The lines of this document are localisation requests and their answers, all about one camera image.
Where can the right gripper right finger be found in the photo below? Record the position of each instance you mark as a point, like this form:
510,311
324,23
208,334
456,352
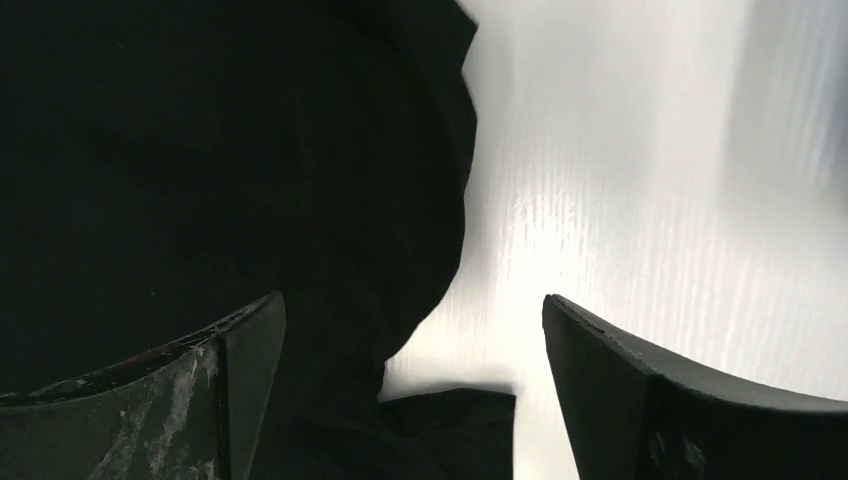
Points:
635,410

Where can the black t-shirt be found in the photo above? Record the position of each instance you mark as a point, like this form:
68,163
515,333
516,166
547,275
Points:
166,163

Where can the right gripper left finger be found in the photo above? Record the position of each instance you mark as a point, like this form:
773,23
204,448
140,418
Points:
189,409

